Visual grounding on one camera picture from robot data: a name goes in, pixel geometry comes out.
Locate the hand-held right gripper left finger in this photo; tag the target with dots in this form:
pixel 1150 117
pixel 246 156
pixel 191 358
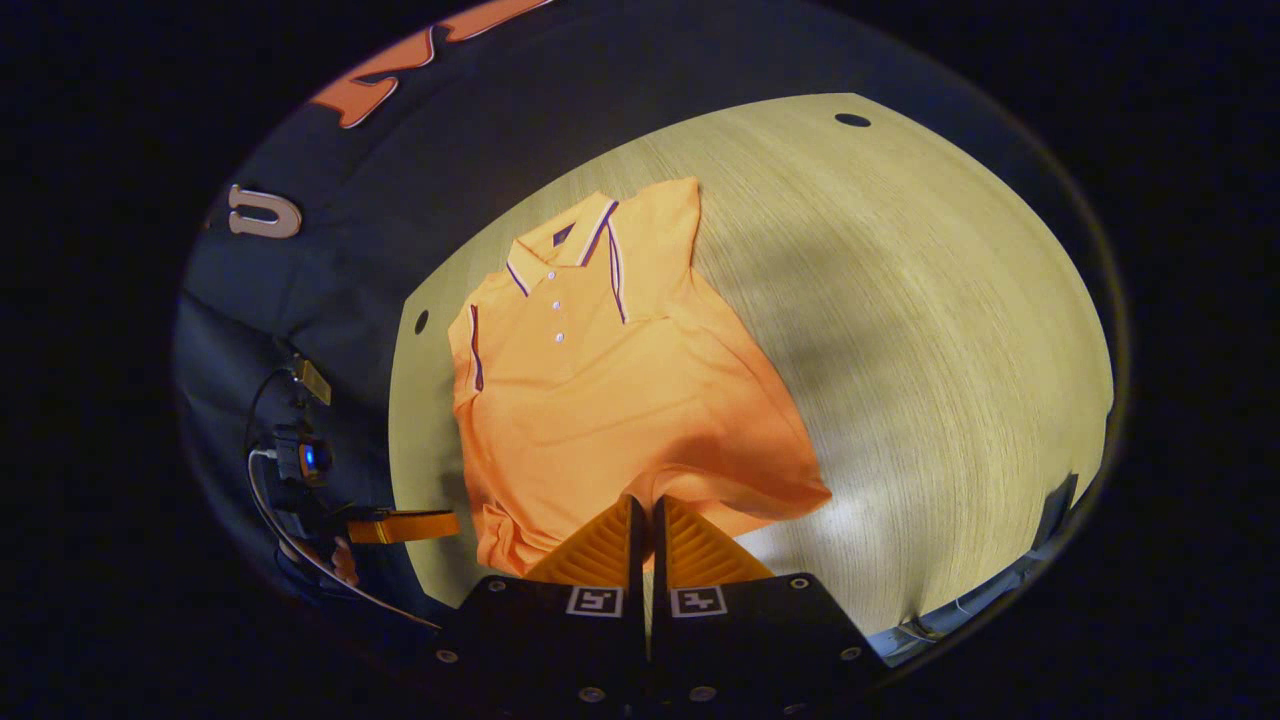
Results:
pixel 560 650

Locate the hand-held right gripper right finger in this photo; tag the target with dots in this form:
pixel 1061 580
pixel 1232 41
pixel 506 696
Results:
pixel 750 650

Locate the orange T-shirt with striped collar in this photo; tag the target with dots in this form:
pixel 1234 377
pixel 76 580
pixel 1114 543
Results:
pixel 600 400

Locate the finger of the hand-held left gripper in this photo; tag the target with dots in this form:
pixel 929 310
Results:
pixel 405 526

